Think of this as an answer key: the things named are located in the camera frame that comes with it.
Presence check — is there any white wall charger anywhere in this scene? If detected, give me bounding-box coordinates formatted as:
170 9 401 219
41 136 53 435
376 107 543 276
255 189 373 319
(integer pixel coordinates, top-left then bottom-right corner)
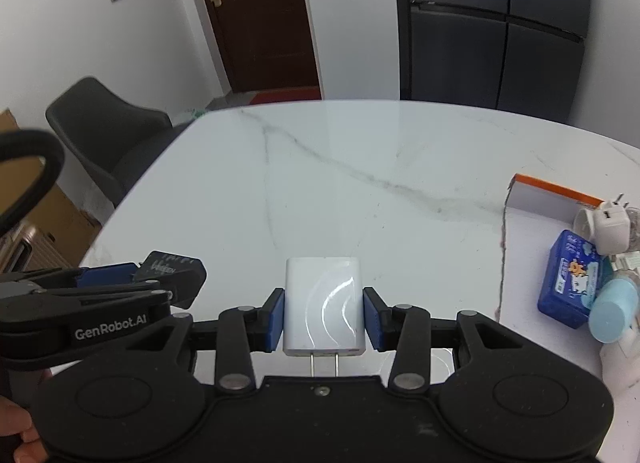
283 257 366 375

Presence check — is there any black USB charger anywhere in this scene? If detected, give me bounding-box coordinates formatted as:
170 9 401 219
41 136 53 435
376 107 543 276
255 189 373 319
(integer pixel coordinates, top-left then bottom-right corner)
132 251 207 309

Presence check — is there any blue toothpick holder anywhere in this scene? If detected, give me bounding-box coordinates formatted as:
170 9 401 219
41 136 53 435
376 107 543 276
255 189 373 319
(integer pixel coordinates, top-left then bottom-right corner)
588 270 639 344

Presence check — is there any small white cube charger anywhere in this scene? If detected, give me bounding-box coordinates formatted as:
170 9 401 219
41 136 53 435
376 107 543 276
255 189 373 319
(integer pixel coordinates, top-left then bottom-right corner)
594 194 629 256

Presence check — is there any white product box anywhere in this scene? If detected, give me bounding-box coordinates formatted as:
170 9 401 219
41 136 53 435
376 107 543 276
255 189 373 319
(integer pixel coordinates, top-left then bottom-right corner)
610 251 640 275

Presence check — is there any clear repellent liquid bottle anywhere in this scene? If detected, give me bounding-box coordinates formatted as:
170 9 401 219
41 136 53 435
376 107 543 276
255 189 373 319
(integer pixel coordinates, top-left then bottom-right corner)
624 205 640 252

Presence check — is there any person's hand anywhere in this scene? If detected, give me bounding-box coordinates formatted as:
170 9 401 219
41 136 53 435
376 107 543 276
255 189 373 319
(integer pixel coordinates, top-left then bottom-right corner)
1 370 49 462

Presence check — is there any cardboard box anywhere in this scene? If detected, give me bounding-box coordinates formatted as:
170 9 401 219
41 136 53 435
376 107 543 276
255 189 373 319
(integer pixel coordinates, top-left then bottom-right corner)
1 109 101 273

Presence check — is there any black chair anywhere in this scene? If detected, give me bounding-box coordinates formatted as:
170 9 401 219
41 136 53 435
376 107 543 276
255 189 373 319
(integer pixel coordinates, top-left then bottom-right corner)
46 76 189 206

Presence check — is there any white plastic bag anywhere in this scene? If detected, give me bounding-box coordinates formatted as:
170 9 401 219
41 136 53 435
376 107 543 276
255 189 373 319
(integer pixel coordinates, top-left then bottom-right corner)
170 108 210 126

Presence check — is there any orange rimmed white tray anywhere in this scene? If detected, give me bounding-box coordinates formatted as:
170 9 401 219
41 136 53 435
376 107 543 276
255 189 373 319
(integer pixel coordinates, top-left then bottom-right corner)
491 173 640 394

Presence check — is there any blue tissue pack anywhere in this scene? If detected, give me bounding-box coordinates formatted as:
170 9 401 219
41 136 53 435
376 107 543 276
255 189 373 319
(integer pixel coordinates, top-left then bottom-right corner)
537 229 613 330

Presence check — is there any red door mat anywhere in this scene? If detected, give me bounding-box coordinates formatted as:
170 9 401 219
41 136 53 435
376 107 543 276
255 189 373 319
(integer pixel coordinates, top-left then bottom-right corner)
250 86 322 105

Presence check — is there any dark brown door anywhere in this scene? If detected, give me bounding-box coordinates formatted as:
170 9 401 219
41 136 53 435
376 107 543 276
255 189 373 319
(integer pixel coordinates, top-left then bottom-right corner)
205 0 319 92

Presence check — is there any black refrigerator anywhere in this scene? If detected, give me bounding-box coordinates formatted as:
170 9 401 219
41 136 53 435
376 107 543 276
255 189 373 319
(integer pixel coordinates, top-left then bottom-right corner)
396 0 591 123

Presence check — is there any black strap loop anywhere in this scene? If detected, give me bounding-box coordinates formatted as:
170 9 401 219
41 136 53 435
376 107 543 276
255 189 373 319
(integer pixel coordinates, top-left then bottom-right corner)
0 128 66 239

